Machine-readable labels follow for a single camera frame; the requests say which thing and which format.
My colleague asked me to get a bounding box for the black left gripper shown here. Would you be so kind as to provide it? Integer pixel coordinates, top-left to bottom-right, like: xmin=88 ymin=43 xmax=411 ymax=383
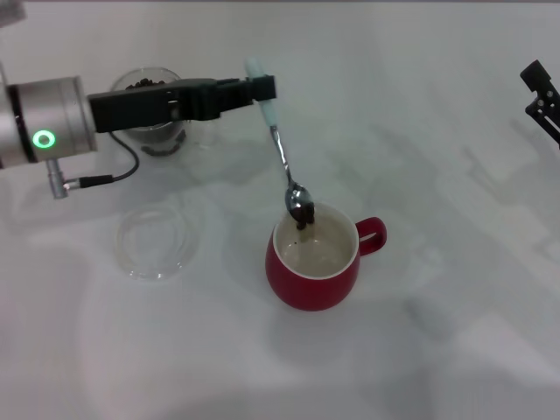
xmin=87 ymin=74 xmax=278 ymax=135

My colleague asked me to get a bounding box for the light blue handled metal spoon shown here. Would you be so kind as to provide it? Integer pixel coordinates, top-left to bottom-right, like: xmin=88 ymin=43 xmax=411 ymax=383
xmin=243 ymin=56 xmax=317 ymax=228

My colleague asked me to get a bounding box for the small coffee bean clump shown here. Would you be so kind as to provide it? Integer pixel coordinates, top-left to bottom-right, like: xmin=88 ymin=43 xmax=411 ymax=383
xmin=290 ymin=202 xmax=318 ymax=232

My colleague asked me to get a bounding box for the red ceramic mug white inside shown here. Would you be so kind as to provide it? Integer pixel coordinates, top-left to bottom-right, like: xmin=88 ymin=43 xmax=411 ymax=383
xmin=264 ymin=205 xmax=389 ymax=313

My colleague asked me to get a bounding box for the coffee beans pile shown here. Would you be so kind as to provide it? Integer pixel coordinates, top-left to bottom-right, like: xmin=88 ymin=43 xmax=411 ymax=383
xmin=123 ymin=77 xmax=168 ymax=92

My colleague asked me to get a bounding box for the double-walled glass mug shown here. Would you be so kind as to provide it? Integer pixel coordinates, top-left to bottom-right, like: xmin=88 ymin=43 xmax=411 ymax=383
xmin=108 ymin=66 xmax=221 ymax=159

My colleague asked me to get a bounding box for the clear glass saucer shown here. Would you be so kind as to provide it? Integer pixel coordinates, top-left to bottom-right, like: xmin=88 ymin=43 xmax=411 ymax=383
xmin=115 ymin=205 xmax=200 ymax=282

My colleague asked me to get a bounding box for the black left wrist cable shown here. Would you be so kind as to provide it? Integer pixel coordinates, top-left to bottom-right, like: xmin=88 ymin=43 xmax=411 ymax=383
xmin=45 ymin=129 xmax=142 ymax=200

